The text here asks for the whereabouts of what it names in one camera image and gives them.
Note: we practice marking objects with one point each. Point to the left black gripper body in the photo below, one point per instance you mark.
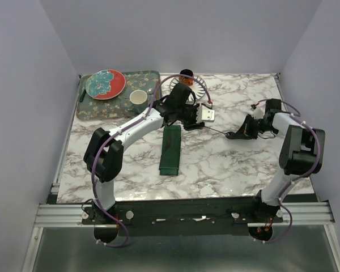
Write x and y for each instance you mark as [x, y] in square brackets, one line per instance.
[188, 118]

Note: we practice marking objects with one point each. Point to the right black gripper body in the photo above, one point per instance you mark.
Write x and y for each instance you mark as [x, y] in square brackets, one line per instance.
[253, 126]

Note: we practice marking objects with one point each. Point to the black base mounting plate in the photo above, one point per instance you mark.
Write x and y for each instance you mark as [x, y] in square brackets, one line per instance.
[185, 217]

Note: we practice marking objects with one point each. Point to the cream mug with teal handle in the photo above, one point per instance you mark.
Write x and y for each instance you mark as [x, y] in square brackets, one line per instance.
[138, 101]

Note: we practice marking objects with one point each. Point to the dark green cloth napkin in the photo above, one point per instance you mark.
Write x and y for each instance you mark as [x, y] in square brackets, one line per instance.
[170, 159]

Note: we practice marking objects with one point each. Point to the green handled utensil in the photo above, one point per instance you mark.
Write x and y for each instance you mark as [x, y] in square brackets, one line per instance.
[82, 95]

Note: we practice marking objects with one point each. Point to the brown glazed cup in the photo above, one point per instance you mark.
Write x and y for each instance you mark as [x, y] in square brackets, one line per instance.
[186, 77]

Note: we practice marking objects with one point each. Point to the white striped saucer plate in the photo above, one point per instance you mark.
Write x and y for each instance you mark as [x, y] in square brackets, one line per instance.
[196, 88]

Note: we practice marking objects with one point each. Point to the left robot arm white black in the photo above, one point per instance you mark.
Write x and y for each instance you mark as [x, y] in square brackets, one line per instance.
[105, 151]

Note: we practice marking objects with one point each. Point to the aluminium frame rail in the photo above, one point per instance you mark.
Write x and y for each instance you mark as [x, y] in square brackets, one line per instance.
[67, 216]

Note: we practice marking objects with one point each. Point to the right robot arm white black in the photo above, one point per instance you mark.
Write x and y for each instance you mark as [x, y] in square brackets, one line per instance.
[302, 150]

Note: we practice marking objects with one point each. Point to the floral teal serving tray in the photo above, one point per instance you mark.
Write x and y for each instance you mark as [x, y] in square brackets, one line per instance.
[90, 109]

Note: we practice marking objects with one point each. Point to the black knife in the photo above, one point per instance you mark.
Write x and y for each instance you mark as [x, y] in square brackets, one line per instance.
[168, 141]

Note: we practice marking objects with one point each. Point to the red and teal plate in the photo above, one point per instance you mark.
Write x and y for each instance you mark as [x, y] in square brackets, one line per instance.
[105, 84]

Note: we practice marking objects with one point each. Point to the silver spoon on tray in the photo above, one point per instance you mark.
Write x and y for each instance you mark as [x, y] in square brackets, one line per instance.
[150, 91]

